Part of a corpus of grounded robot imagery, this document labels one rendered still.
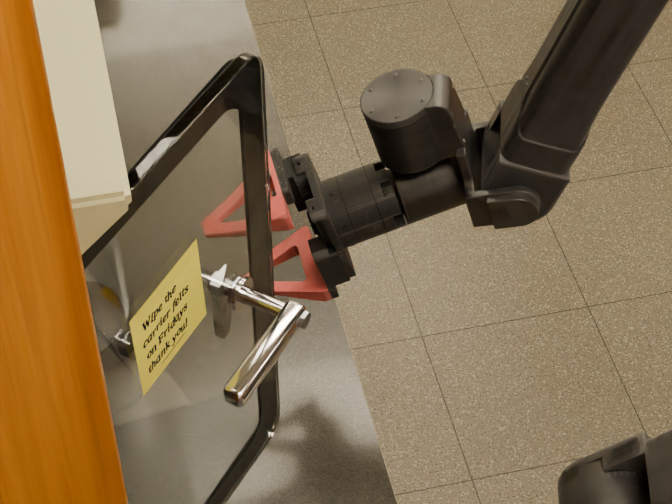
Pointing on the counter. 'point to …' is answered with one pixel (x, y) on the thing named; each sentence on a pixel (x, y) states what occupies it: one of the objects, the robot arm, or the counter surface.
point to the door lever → (234, 394)
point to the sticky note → (168, 317)
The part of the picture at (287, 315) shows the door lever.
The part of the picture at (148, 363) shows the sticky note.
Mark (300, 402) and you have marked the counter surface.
